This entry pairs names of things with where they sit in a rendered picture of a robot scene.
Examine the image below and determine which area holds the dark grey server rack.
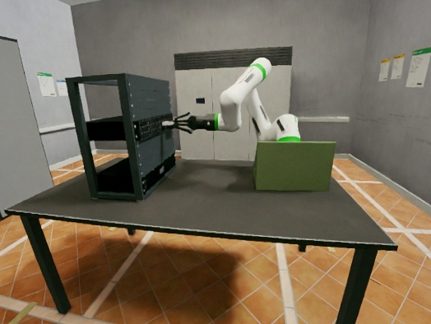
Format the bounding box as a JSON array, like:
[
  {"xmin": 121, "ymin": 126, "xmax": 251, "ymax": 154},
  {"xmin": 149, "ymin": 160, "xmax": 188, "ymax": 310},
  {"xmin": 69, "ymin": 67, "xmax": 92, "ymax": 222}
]
[{"xmin": 65, "ymin": 73, "xmax": 177, "ymax": 202}]

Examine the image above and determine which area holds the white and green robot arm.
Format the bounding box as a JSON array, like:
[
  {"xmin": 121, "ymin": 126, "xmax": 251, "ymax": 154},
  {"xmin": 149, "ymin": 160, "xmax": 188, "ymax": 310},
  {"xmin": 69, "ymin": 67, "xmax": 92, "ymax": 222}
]
[{"xmin": 205, "ymin": 58, "xmax": 300, "ymax": 141}]

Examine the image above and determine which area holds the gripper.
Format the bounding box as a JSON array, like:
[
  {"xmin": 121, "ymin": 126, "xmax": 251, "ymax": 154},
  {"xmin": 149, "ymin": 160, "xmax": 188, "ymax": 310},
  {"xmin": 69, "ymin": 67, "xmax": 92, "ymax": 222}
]
[{"xmin": 163, "ymin": 111, "xmax": 206, "ymax": 134}]

